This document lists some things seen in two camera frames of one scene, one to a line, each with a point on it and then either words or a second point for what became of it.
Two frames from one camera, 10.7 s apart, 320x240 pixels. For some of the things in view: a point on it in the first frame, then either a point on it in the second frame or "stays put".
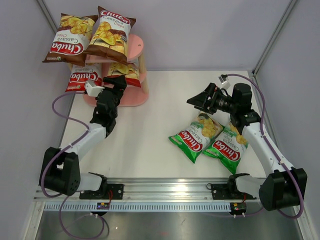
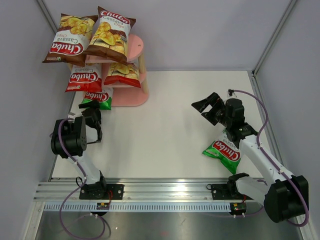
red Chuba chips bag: x=79 y=75 stays put
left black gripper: x=119 y=86 to x=94 y=104
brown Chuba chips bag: x=110 y=40 stays put
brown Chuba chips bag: x=71 y=41 stays put
